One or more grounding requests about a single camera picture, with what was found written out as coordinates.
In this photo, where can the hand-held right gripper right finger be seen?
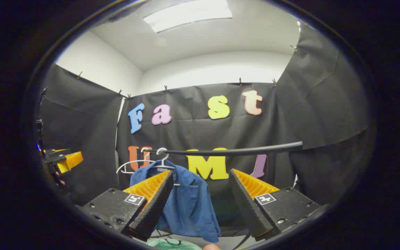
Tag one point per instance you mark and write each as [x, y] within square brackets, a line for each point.
[247, 205]

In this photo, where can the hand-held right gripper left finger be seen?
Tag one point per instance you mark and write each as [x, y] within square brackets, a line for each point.
[155, 208]

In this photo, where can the blue shirt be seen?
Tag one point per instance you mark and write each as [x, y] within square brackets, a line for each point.
[189, 208]

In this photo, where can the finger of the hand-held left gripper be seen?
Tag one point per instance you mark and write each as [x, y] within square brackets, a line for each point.
[71, 160]

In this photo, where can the black backdrop cloth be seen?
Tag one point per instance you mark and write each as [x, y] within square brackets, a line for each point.
[193, 133]

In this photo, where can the black clothes rack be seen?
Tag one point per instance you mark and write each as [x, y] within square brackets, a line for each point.
[255, 150]

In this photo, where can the ceiling light panel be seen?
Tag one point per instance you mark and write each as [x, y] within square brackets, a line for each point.
[186, 15]

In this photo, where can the green laundry hamper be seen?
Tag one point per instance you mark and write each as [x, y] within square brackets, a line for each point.
[172, 244]

